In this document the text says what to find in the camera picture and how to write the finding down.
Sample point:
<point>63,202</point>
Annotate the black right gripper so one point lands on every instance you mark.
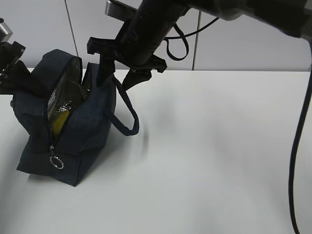
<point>140,62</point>

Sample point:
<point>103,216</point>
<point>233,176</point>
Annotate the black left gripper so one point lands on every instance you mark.
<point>14,75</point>

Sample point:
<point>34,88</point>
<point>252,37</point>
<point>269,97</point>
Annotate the yellow wrinkled fruit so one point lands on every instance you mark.
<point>58,123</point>

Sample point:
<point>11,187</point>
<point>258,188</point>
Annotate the dark navy lunch bag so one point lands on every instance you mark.
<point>93,111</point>

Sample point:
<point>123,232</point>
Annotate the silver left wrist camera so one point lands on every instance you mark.
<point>5,31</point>

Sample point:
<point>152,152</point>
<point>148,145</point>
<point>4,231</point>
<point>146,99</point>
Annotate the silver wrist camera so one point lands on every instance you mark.
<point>119,10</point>
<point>5,31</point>

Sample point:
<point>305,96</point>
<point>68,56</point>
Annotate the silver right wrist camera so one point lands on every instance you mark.
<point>119,10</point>

